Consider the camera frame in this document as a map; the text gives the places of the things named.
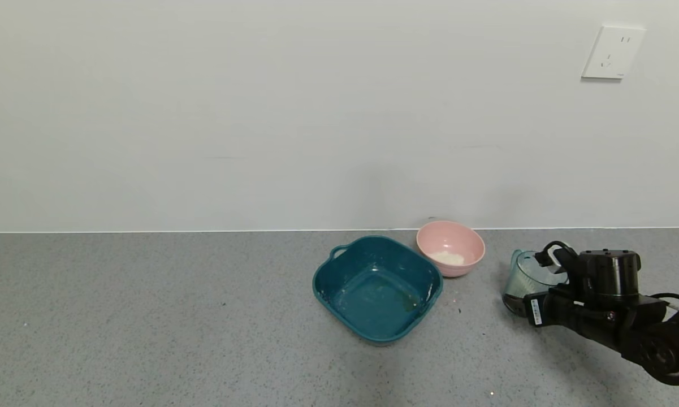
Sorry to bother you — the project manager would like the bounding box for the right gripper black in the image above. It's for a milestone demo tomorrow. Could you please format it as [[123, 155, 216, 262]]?
[[502, 290, 610, 337]]

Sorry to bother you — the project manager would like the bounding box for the clear ribbed cup with handle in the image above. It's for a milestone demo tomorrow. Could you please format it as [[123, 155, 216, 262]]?
[[501, 249, 570, 318]]

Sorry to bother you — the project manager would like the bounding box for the pink round bowl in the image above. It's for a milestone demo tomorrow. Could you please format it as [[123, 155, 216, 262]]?
[[416, 220, 486, 278]]

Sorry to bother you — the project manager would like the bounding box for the teal square plastic basin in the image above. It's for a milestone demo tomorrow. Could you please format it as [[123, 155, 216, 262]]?
[[312, 236, 443, 344]]

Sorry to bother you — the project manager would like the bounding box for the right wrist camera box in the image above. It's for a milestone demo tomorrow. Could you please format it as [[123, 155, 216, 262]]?
[[534, 245, 582, 284]]

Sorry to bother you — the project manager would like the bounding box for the black camera cable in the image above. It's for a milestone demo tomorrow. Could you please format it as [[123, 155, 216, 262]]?
[[543, 240, 573, 262]]

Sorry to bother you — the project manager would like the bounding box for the white wall socket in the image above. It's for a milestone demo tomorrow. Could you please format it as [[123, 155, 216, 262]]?
[[581, 25, 646, 80]]

